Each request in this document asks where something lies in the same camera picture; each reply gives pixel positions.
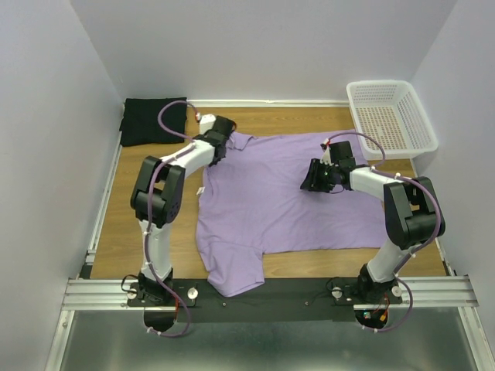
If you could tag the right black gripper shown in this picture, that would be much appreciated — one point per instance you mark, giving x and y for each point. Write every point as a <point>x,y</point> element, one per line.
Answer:
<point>312,182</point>

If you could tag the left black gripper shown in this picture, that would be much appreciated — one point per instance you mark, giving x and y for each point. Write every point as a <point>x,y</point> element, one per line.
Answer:
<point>204,135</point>

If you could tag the purple t shirt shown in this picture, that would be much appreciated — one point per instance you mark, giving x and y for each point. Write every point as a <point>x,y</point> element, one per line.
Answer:
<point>252,205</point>

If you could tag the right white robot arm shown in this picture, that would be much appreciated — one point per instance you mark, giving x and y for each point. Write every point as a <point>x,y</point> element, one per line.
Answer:
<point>412,215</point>

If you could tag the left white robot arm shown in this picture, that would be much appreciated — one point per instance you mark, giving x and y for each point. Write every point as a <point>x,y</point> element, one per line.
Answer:
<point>157,198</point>

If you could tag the folded black t shirt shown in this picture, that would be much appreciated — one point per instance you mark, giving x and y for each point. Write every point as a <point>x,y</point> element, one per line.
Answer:
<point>139,125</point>

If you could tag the white plastic basket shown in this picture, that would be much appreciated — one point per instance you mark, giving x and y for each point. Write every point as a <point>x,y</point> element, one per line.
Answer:
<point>393,119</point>

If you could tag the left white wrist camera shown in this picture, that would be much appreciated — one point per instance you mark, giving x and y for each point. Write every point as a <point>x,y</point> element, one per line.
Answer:
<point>205,122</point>

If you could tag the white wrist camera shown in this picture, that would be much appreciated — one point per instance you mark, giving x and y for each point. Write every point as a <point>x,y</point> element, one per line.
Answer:
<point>326,156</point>
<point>205,122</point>

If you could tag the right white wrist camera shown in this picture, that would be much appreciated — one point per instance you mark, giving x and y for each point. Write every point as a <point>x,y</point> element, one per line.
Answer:
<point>326,156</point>

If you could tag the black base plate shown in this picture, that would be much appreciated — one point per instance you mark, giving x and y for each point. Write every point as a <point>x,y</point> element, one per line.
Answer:
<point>194,301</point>

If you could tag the aluminium frame rail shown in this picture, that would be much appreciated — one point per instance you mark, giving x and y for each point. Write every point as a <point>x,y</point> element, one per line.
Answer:
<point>436,327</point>

